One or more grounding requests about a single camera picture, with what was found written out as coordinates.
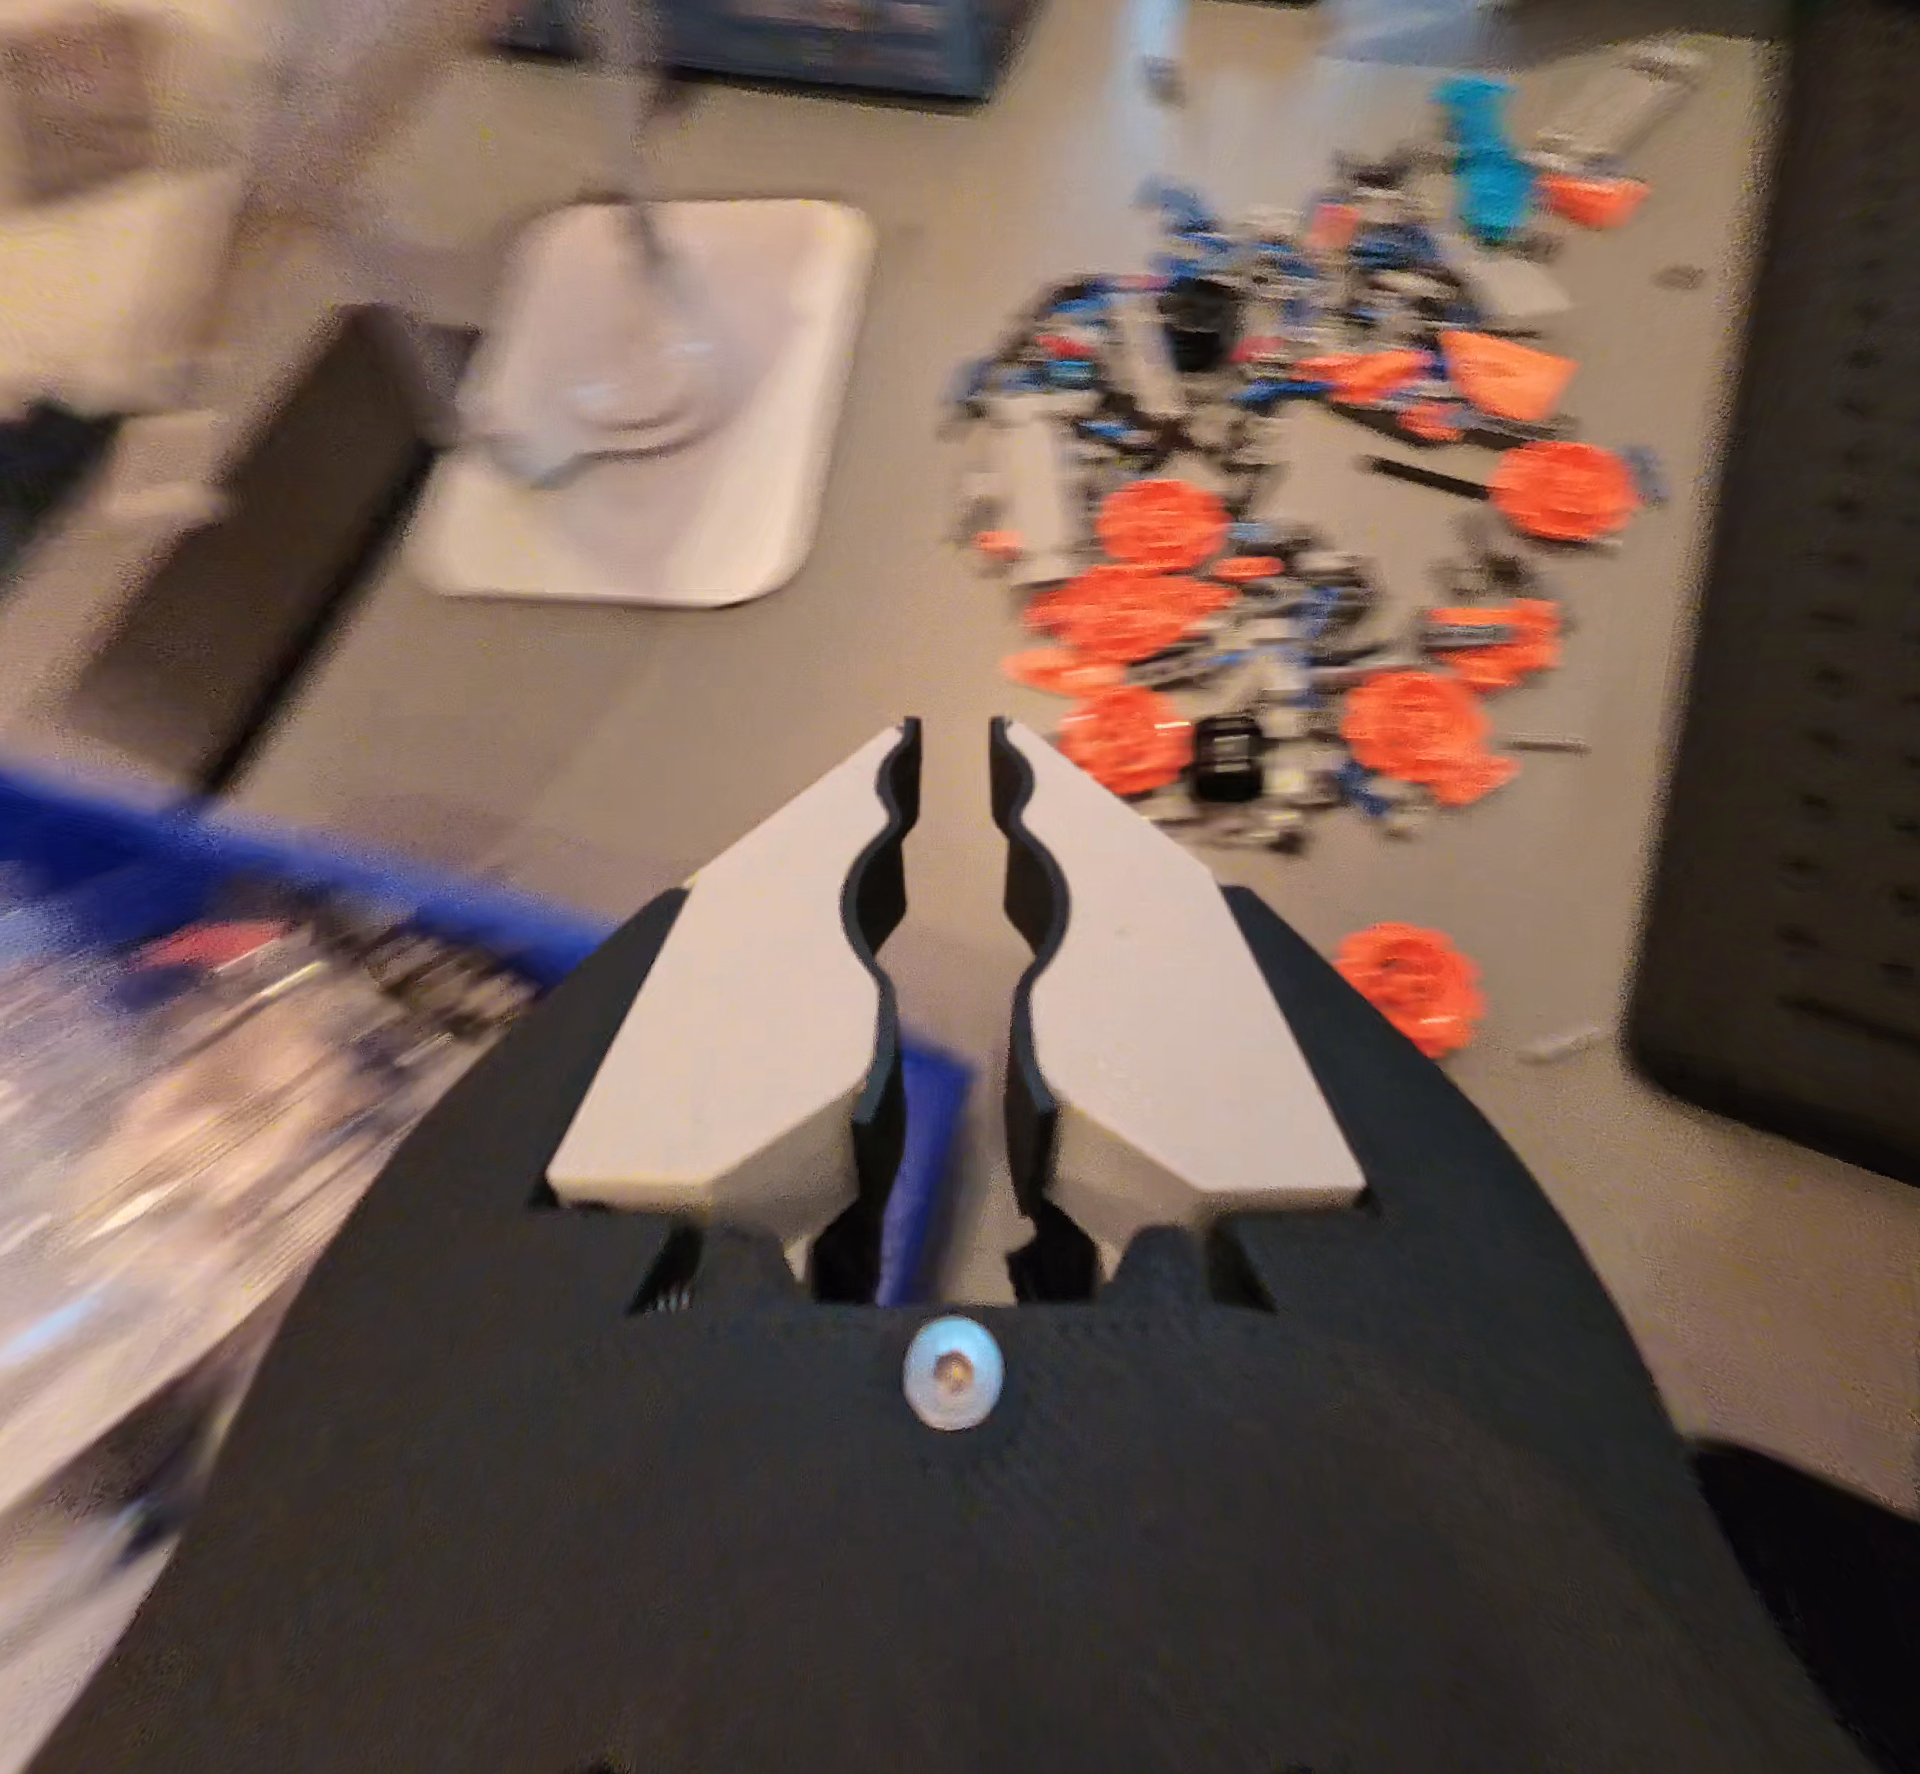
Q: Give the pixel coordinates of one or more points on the blue storage bin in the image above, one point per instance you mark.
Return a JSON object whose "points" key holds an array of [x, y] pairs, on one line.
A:
{"points": [[301, 862]]}

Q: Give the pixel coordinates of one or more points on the black spoked wheel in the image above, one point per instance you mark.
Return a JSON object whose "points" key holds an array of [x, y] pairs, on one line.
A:
{"points": [[1194, 324]]}

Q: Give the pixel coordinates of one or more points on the turquoise connector piece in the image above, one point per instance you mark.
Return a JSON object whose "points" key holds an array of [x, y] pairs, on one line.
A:
{"points": [[1484, 155]]}

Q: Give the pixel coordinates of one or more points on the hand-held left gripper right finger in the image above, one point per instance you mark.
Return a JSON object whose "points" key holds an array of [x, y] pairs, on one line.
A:
{"points": [[1201, 1070]]}

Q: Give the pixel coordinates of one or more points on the black plain wheel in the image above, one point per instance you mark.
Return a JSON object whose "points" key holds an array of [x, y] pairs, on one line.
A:
{"points": [[1226, 761]]}

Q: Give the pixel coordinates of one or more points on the white book stand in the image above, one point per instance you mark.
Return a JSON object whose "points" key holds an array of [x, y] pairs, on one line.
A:
{"points": [[721, 425]]}

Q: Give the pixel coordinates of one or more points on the clear plastic parts bag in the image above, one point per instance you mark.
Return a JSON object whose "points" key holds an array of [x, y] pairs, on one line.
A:
{"points": [[180, 1146]]}

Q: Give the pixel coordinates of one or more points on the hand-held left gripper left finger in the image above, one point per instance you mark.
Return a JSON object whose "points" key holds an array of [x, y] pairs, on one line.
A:
{"points": [[707, 1070]]}

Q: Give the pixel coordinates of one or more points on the orange panel piece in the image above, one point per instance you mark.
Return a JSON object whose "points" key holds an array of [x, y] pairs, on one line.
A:
{"points": [[1509, 380]]}

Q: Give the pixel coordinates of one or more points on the pile of plastic building pieces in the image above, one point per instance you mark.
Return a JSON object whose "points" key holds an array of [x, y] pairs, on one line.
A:
{"points": [[1321, 396]]}

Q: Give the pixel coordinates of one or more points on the grey frame with orange bracket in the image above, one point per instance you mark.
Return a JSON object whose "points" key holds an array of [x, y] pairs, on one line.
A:
{"points": [[1623, 139]]}

